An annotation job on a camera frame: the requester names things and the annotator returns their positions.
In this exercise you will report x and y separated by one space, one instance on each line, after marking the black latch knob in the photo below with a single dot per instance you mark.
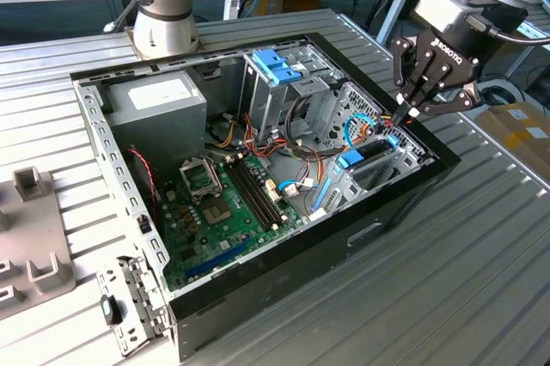
111 310

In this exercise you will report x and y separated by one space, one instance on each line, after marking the black RAM slot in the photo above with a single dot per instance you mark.
254 195
265 189
260 192
249 198

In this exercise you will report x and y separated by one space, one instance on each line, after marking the black open PC case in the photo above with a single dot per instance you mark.
301 263

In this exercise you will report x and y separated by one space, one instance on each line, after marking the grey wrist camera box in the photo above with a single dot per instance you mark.
442 7

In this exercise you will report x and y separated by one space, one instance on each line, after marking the cream board connector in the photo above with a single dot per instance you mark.
272 192

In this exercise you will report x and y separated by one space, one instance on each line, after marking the aluminium frame table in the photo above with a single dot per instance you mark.
541 18

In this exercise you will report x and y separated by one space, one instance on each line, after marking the grey metal disk bay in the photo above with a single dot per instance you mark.
339 194

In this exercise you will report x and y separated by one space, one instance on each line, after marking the hard disk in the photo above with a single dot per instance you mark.
350 159

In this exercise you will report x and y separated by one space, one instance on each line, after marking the grey metal drive cage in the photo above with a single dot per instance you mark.
262 104

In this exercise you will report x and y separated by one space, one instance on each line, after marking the grey parts rack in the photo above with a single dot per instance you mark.
30 237

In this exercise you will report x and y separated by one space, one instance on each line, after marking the CPU socket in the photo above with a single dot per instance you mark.
217 213

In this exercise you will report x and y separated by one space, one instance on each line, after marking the blue expansion slot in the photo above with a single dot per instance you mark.
219 258

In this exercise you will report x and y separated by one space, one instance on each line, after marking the white paper tag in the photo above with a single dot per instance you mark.
317 214

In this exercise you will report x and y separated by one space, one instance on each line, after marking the blue plastic drive latch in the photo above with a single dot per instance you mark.
275 67

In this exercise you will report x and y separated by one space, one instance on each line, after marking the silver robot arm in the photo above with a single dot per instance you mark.
159 31

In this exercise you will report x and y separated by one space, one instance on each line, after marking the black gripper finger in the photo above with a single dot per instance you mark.
423 65
466 101

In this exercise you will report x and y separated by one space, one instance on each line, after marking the green motherboard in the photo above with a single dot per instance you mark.
223 233

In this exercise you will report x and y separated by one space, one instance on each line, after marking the cardboard box with labels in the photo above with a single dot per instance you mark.
515 134

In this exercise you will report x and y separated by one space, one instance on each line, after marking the grey power supply unit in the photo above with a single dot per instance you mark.
159 125

